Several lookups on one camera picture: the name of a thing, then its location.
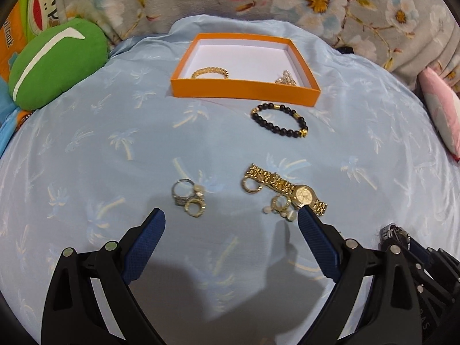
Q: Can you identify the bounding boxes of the gold chain bracelet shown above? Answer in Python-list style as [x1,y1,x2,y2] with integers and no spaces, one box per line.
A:
[191,67,230,80]

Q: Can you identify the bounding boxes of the black bead bracelet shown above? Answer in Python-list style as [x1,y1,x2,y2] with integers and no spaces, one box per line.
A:
[251,103,309,139]

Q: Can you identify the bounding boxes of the orange printed blanket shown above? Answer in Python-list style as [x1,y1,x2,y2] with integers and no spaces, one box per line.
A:
[0,0,69,141]

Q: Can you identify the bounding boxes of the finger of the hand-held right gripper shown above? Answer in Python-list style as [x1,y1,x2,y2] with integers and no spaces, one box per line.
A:
[409,238,460,297]

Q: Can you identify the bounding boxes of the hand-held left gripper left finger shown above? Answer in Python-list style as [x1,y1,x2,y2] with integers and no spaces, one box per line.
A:
[41,208,166,345]

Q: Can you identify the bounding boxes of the orange cardboard box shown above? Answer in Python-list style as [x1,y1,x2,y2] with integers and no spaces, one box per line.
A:
[170,33,321,106]

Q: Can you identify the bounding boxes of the dark grey wristwatch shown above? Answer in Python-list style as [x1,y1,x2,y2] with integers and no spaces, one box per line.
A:
[380,224,413,248]

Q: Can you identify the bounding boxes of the gold wristwatch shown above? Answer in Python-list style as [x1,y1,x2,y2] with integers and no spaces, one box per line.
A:
[244,164,329,217]

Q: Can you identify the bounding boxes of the silver ring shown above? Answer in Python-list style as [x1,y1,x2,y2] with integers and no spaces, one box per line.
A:
[171,179,195,206]

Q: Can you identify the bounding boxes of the gold pearl hoop earrings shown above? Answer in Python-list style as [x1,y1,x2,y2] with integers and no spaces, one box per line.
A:
[262,194,297,222]

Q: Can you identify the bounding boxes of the light blue palm-print cloth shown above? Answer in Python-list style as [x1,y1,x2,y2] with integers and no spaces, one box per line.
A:
[0,15,460,345]

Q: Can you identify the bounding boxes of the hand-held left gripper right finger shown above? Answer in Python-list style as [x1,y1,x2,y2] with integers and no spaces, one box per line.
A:
[296,206,423,345]

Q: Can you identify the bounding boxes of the gold pendant necklace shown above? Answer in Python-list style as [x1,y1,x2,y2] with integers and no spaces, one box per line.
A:
[275,69,298,86]

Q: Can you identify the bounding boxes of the grey floral blanket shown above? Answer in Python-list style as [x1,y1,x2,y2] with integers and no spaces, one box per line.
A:
[57,0,460,90]

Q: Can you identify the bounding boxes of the pink pillow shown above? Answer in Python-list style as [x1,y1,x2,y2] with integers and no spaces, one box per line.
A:
[419,65,460,162]

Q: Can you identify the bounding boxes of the green cushion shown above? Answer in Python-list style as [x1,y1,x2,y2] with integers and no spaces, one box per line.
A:
[8,19,109,111]

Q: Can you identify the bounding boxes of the gold hoop ring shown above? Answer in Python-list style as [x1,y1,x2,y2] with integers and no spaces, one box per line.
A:
[241,176,265,195]

